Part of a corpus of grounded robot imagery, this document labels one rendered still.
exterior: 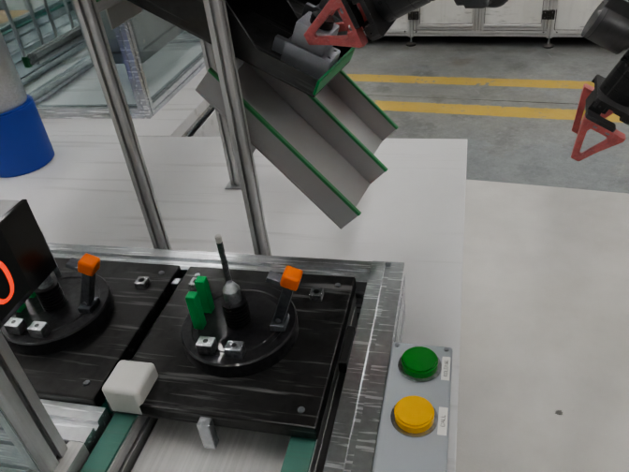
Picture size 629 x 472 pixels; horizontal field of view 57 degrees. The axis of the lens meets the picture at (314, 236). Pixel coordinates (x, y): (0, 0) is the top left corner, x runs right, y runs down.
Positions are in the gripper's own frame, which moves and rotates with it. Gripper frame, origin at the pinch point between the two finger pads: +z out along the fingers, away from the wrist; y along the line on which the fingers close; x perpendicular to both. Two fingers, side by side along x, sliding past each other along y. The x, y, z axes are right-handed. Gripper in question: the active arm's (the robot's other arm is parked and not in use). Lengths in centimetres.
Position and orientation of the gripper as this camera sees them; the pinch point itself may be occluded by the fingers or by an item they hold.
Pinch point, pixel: (317, 30)
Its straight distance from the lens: 77.6
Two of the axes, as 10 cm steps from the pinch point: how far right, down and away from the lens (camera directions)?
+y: -3.4, 5.9, -7.4
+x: 4.8, 7.8, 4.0
